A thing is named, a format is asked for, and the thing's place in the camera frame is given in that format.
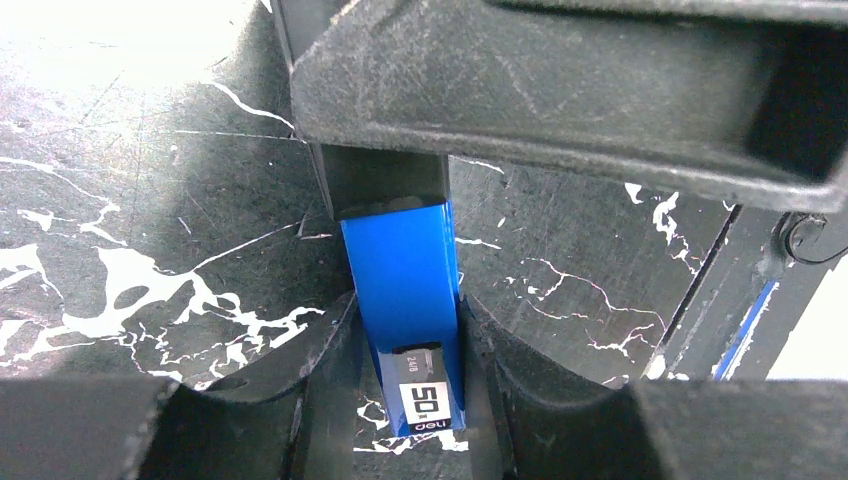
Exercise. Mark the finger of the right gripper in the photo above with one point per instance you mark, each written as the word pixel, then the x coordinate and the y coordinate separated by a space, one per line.
pixel 735 100

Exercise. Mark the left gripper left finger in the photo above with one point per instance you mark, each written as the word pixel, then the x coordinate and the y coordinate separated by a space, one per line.
pixel 287 415

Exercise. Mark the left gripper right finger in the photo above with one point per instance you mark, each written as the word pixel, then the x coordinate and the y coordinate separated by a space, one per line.
pixel 528 417

